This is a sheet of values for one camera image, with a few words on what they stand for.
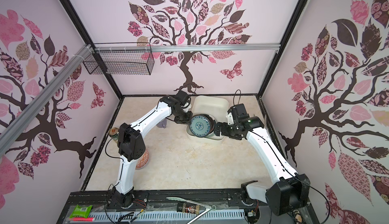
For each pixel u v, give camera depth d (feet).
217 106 3.73
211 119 3.29
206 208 2.30
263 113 3.70
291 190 1.26
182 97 2.42
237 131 1.78
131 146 1.76
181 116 2.54
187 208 2.24
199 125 3.00
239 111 1.97
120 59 3.11
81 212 2.28
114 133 2.87
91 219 2.24
